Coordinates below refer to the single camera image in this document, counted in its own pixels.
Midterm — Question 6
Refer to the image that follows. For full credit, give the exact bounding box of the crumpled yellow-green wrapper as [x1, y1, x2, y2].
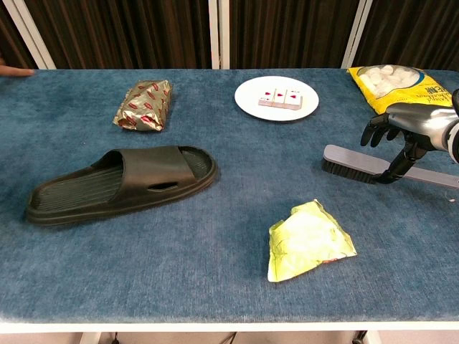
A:
[267, 199, 359, 283]

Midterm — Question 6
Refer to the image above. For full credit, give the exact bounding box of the yellow bag of white candies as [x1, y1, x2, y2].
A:
[346, 64, 459, 115]

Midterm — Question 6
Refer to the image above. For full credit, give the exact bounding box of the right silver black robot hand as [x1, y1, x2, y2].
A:
[360, 103, 455, 186]

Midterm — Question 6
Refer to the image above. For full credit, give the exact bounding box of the white round plate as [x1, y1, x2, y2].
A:
[235, 75, 320, 122]

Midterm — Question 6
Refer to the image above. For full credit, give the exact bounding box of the black rubber slipper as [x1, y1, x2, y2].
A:
[24, 145, 219, 226]

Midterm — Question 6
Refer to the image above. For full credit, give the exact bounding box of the gold foil snack pack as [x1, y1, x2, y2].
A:
[112, 80, 173, 133]

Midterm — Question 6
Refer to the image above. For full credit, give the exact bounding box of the blue fabric table mat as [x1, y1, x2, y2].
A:
[0, 68, 459, 323]

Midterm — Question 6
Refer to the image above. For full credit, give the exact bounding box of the dark ribbed partition screen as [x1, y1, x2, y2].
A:
[0, 0, 47, 70]
[6, 0, 219, 70]
[219, 0, 369, 70]
[353, 0, 459, 70]

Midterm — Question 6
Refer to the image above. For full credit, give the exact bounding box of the grey brush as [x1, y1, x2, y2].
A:
[323, 144, 459, 190]

